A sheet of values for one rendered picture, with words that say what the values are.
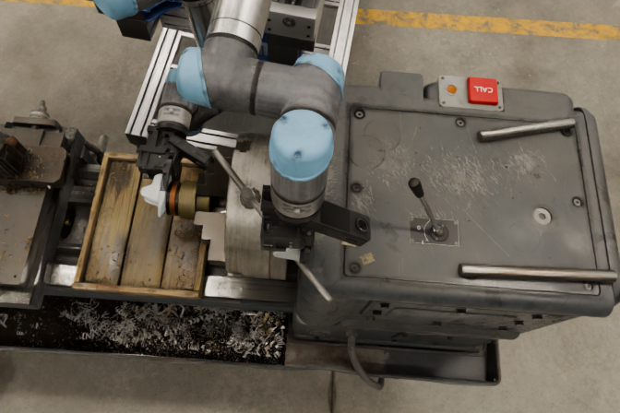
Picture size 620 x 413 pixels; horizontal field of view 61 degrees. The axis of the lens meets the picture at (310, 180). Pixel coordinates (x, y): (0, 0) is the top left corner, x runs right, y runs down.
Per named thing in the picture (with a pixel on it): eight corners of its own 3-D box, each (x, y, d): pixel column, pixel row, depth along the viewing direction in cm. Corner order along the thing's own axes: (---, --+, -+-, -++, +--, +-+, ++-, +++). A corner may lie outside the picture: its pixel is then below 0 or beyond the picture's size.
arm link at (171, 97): (202, 87, 132) (197, 66, 124) (195, 124, 128) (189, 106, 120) (171, 83, 132) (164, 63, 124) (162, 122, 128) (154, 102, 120)
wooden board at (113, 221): (220, 167, 142) (219, 160, 139) (200, 300, 128) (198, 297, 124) (109, 158, 142) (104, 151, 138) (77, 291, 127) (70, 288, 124)
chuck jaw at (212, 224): (246, 214, 112) (240, 268, 108) (248, 221, 117) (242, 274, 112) (195, 209, 112) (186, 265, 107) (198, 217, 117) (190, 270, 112)
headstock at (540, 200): (519, 166, 147) (596, 89, 112) (537, 342, 129) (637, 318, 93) (308, 148, 146) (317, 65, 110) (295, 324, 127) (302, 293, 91)
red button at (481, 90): (493, 83, 112) (496, 77, 110) (494, 108, 109) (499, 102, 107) (465, 81, 112) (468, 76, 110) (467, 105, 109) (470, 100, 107)
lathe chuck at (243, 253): (283, 150, 134) (280, 119, 102) (272, 276, 129) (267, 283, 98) (247, 147, 133) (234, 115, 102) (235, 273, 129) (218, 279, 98)
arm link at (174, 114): (194, 123, 127) (188, 105, 119) (190, 140, 125) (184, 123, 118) (162, 120, 127) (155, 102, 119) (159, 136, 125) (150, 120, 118)
